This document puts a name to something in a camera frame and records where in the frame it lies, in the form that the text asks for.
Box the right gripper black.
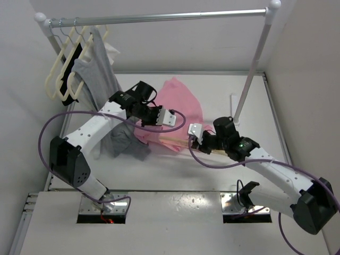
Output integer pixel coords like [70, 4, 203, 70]
[191, 131, 227, 155]

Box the beige plastic hanger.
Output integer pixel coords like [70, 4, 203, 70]
[159, 136, 227, 156]

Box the pink t shirt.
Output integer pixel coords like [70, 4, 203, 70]
[134, 78, 213, 152]

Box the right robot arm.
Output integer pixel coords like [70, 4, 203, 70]
[188, 117, 339, 235]

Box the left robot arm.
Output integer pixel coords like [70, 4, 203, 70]
[49, 81, 167, 202]

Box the grey t shirt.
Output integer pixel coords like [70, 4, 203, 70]
[72, 26, 151, 161]

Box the white cloth on hanger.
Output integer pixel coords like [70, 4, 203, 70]
[104, 42, 120, 65]

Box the cream hanger far right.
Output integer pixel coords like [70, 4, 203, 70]
[96, 24, 109, 43]

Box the cream hanger with grey shirt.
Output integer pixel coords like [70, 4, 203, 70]
[66, 17, 93, 100]

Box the cream hanger middle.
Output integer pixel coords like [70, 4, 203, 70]
[56, 17, 84, 102]

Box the cream hanger outer left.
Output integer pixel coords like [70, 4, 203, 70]
[45, 19, 69, 100]

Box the white clothes rack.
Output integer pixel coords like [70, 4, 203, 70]
[33, 1, 282, 124]

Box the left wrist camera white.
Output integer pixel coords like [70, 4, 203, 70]
[157, 109, 176, 127]

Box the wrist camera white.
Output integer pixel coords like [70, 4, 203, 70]
[188, 123, 204, 143]
[157, 109, 176, 127]

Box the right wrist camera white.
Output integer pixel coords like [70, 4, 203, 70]
[188, 123, 204, 143]

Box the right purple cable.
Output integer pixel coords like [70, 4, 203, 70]
[188, 135, 340, 255]

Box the purple cable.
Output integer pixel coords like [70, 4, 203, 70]
[188, 135, 340, 255]
[38, 109, 186, 211]

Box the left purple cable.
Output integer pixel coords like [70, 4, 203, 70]
[38, 109, 186, 211]

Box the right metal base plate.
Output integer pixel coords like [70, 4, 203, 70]
[220, 192, 270, 216]

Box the metal base plate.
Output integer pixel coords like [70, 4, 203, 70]
[79, 193, 131, 216]
[220, 192, 270, 216]

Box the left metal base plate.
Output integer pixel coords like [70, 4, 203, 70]
[79, 193, 131, 216]

